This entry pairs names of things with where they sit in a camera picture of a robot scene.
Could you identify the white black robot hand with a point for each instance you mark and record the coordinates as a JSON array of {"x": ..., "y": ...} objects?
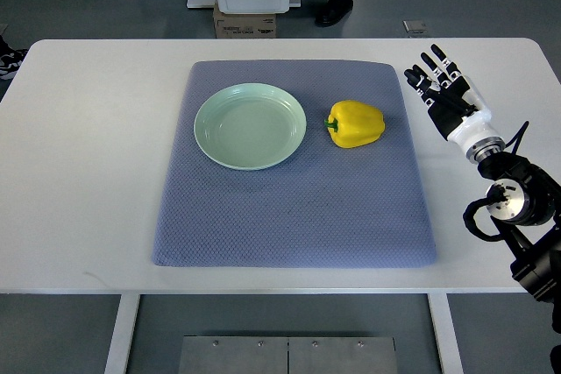
[{"x": 457, "y": 110}]

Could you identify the yellow bell pepper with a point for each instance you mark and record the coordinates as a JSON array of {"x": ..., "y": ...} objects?
[{"x": 353, "y": 124}]

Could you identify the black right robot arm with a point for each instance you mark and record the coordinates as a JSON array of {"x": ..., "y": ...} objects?
[{"x": 522, "y": 209}]

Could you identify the light green plate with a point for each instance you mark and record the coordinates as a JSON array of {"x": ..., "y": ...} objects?
[{"x": 250, "y": 126}]

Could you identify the blue-grey quilted mat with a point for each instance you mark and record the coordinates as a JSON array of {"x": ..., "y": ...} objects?
[{"x": 324, "y": 207}]

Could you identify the right white table leg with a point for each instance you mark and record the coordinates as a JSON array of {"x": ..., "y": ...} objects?
[{"x": 445, "y": 335}]

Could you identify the white table leg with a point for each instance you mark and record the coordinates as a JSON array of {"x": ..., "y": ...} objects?
[
  {"x": 123, "y": 331},
  {"x": 445, "y": 335}
]

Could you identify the cardboard box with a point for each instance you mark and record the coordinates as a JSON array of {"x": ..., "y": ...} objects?
[{"x": 244, "y": 26}]

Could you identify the left white table leg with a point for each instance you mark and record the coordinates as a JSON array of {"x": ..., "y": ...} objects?
[{"x": 123, "y": 331}]

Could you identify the black white sneaker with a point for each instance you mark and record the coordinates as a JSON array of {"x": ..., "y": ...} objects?
[{"x": 10, "y": 60}]

